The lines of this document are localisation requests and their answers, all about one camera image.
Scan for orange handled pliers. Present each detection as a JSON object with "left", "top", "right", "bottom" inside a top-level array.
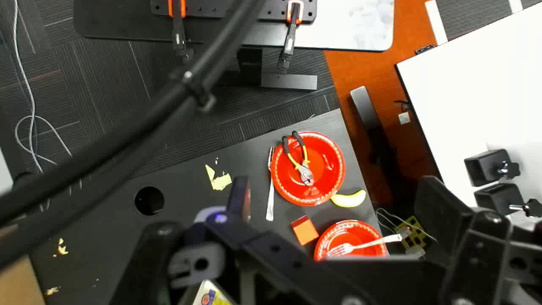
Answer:
[{"left": 281, "top": 130, "right": 315, "bottom": 186}]

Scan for orange red cube block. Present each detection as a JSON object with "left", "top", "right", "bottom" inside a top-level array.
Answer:
[{"left": 291, "top": 215, "right": 319, "bottom": 245}]

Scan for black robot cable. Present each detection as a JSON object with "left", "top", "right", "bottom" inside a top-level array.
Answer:
[{"left": 0, "top": 0, "right": 268, "bottom": 267}]

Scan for silver fork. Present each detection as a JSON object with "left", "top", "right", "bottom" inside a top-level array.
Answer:
[{"left": 325, "top": 233, "right": 407, "bottom": 257}]

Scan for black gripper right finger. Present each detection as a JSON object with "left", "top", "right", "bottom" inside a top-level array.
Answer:
[{"left": 415, "top": 176, "right": 542, "bottom": 305}]

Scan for red bowl with pliers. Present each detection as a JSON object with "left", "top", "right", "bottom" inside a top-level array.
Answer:
[{"left": 271, "top": 130, "right": 346, "bottom": 206}]

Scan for red bowl with ball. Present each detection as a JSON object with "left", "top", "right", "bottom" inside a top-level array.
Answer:
[{"left": 313, "top": 218, "right": 381, "bottom": 260}]

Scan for silver spoon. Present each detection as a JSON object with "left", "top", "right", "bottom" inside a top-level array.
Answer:
[{"left": 266, "top": 147, "right": 276, "bottom": 221}]

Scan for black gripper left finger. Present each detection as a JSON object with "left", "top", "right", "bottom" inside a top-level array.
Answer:
[{"left": 110, "top": 221, "right": 237, "bottom": 305}]

